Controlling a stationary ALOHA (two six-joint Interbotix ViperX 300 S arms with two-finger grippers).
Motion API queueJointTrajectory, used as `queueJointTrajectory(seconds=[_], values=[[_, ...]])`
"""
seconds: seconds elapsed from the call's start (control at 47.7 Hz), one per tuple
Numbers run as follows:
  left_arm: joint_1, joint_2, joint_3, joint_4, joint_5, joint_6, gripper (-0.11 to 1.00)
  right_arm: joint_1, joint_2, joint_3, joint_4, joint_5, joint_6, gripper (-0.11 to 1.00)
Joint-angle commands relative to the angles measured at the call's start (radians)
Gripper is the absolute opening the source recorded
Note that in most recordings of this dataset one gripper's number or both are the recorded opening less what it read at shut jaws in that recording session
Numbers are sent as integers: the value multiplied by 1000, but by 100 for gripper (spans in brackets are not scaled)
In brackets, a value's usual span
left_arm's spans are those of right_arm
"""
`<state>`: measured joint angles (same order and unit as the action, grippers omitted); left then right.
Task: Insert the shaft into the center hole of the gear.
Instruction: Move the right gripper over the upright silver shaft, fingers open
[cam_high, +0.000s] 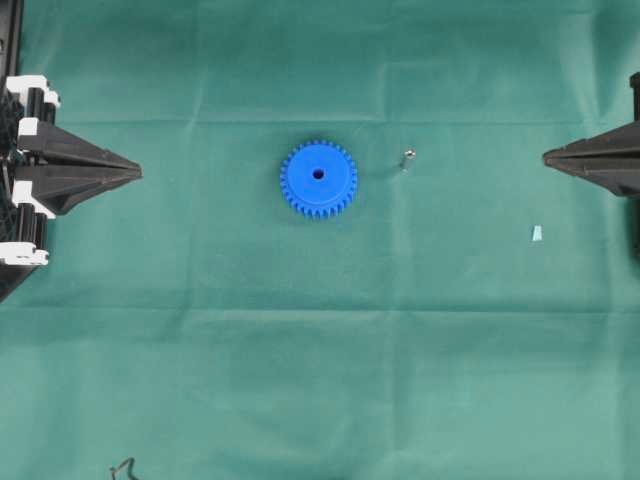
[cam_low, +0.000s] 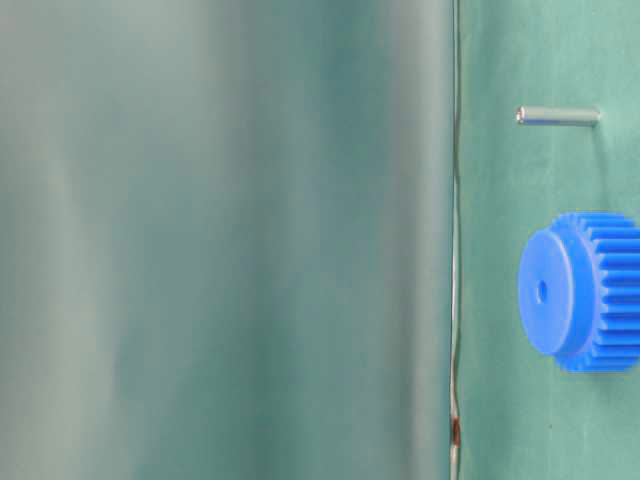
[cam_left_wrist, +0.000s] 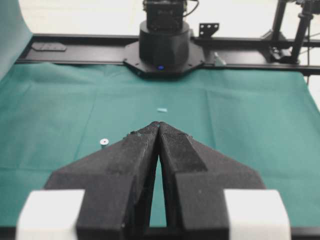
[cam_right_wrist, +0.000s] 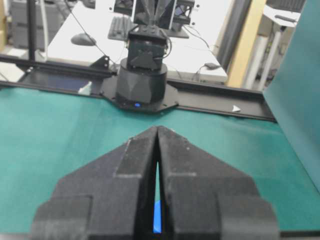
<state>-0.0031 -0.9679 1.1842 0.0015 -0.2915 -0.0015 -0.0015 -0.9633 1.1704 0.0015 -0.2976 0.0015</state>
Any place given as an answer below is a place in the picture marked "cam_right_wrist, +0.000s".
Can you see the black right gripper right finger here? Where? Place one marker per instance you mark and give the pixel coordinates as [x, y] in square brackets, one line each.
[204, 198]

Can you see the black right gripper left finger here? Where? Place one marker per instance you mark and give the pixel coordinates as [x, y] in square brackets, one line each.
[110, 198]

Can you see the blue plastic gear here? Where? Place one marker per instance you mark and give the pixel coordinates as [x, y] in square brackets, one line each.
[157, 217]

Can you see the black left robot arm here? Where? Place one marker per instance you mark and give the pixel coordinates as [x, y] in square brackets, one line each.
[142, 77]

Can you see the green table mat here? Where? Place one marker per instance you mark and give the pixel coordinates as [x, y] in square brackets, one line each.
[44, 136]

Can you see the green side panel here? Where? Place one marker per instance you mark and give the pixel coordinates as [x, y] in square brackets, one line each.
[294, 94]

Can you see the black computer mouse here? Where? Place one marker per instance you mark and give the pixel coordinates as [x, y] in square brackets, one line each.
[83, 39]

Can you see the white desk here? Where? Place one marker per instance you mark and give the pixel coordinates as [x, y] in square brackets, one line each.
[189, 60]

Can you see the black keyboard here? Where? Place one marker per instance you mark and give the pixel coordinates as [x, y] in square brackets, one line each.
[119, 28]

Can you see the black aluminium frame rail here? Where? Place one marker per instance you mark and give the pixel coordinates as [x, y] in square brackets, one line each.
[67, 78]

